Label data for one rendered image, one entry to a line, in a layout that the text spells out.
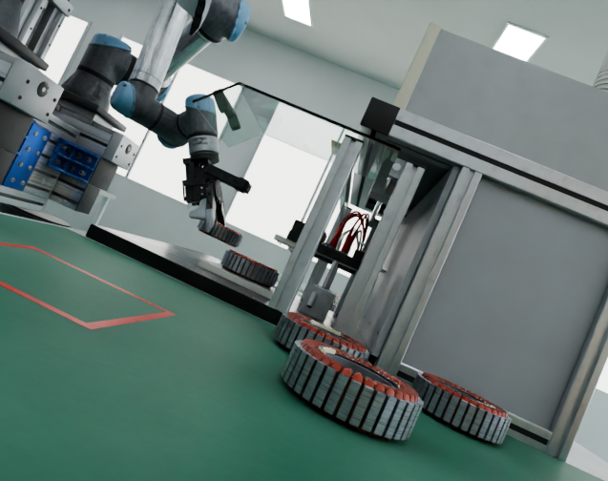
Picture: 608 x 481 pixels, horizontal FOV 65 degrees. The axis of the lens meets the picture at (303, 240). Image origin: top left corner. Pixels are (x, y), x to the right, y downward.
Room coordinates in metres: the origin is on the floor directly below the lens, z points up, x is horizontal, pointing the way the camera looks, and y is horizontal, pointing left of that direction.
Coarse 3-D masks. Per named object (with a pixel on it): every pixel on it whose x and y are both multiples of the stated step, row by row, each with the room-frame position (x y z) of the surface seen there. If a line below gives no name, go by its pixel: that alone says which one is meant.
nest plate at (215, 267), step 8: (200, 264) 0.86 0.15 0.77; (208, 264) 0.85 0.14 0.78; (216, 264) 0.90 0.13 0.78; (216, 272) 0.85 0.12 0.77; (224, 272) 0.85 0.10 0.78; (232, 272) 0.89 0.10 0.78; (232, 280) 0.85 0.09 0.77; (240, 280) 0.85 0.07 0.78; (248, 280) 0.89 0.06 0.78; (248, 288) 0.85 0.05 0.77; (256, 288) 0.84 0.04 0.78; (264, 288) 0.85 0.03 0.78; (272, 288) 0.95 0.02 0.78; (264, 296) 0.84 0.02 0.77
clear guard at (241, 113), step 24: (216, 96) 0.74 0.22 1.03; (240, 96) 0.77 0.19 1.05; (264, 96) 0.74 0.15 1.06; (216, 120) 0.83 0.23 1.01; (240, 120) 0.87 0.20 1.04; (264, 120) 0.87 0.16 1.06; (288, 120) 0.80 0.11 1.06; (312, 120) 0.75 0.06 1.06; (288, 144) 0.96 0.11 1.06; (312, 144) 0.88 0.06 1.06; (336, 144) 0.82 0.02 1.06; (384, 144) 0.71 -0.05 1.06; (360, 168) 0.90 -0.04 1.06; (384, 168) 0.83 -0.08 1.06
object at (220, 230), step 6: (204, 222) 1.14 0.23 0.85; (216, 222) 1.13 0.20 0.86; (204, 228) 1.14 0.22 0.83; (216, 228) 1.13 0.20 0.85; (222, 228) 1.13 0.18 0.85; (228, 228) 1.14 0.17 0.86; (210, 234) 1.13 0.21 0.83; (216, 234) 1.13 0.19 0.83; (222, 234) 1.13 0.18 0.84; (228, 234) 1.13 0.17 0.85; (234, 234) 1.14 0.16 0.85; (240, 234) 1.16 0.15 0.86; (222, 240) 1.14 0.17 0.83; (228, 240) 1.14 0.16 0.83; (234, 240) 1.15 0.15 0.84; (240, 240) 1.17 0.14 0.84; (234, 246) 1.17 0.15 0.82
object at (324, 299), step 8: (312, 288) 0.87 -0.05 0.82; (320, 288) 0.87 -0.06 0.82; (320, 296) 0.87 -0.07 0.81; (328, 296) 0.87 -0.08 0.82; (304, 304) 0.87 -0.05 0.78; (320, 304) 0.87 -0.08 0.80; (328, 304) 0.87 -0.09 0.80; (304, 312) 0.87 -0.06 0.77; (312, 312) 0.87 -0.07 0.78; (320, 312) 0.87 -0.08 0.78; (320, 320) 0.87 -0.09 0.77
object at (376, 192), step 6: (378, 180) 0.88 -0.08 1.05; (384, 180) 0.88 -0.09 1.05; (372, 186) 0.89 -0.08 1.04; (378, 186) 0.88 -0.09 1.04; (372, 192) 0.89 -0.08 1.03; (378, 192) 0.88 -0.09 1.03; (384, 192) 0.88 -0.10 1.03; (390, 192) 0.88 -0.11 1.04; (372, 198) 0.94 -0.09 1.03; (378, 198) 0.92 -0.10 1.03; (384, 198) 0.89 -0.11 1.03
